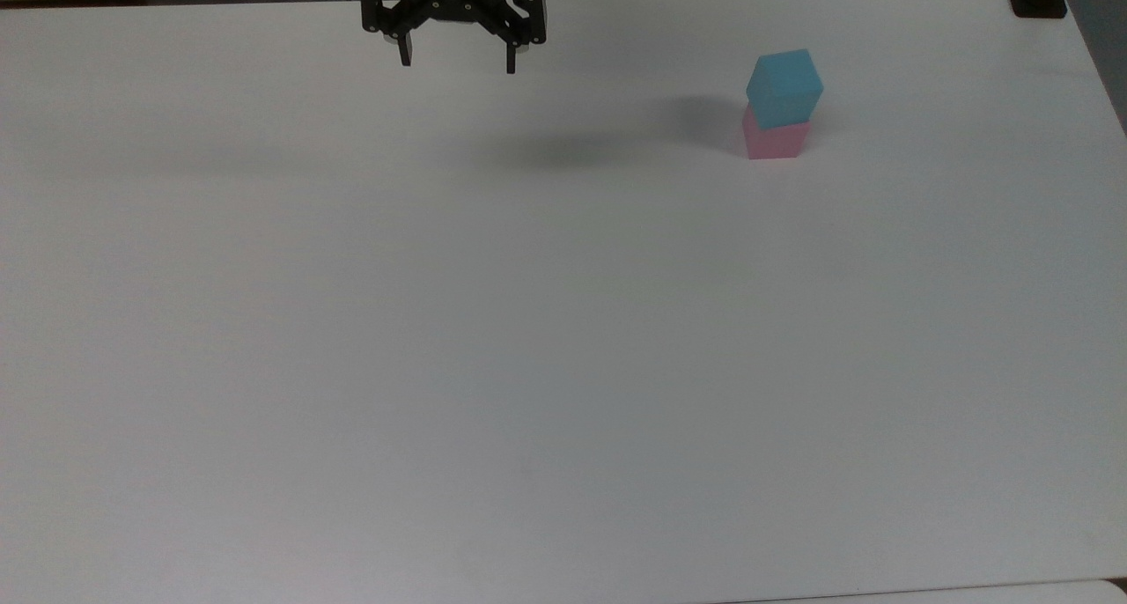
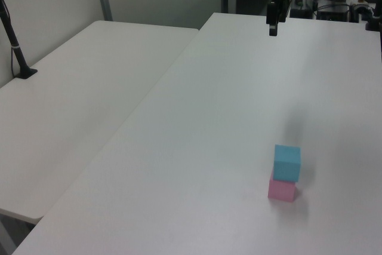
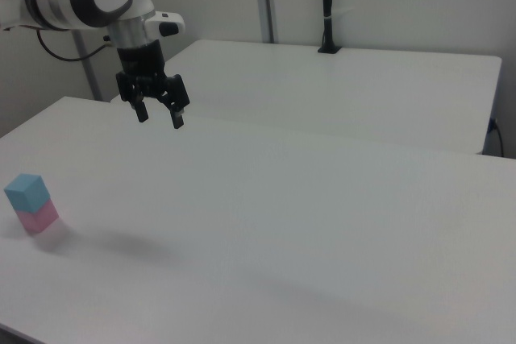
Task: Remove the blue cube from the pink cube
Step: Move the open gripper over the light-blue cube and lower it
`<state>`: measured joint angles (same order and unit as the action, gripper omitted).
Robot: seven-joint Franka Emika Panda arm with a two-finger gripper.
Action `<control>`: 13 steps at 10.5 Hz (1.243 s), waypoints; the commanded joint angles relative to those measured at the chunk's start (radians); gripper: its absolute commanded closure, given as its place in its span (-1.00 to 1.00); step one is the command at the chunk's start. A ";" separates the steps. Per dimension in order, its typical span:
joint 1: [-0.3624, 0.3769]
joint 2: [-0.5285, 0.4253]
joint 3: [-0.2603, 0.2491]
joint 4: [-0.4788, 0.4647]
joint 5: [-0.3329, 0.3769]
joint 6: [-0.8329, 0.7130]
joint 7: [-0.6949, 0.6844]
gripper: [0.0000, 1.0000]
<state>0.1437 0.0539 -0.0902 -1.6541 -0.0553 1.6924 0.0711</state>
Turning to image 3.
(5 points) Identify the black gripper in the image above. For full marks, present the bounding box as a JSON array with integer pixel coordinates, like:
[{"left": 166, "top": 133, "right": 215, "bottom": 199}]
[{"left": 115, "top": 39, "right": 190, "bottom": 130}]

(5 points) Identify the blue cube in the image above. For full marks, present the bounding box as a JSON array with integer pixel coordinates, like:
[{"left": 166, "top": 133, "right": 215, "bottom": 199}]
[{"left": 3, "top": 173, "right": 52, "bottom": 214}]

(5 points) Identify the pink cube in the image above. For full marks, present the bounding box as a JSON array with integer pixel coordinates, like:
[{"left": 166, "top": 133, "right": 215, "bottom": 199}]
[{"left": 15, "top": 199, "right": 60, "bottom": 235}]

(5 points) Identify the white table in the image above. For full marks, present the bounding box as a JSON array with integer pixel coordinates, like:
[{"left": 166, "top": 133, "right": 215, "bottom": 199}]
[{"left": 110, "top": 39, "right": 503, "bottom": 155}]

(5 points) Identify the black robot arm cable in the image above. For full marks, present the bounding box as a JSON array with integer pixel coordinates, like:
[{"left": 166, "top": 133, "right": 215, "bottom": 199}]
[{"left": 37, "top": 28, "right": 112, "bottom": 62}]

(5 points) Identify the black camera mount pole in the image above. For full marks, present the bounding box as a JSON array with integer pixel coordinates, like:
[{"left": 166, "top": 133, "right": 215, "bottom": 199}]
[{"left": 317, "top": 0, "right": 342, "bottom": 55}]

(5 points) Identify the black wall power cable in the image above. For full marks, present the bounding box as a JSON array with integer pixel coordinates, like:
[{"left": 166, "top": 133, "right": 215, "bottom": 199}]
[{"left": 488, "top": 118, "right": 505, "bottom": 157}]

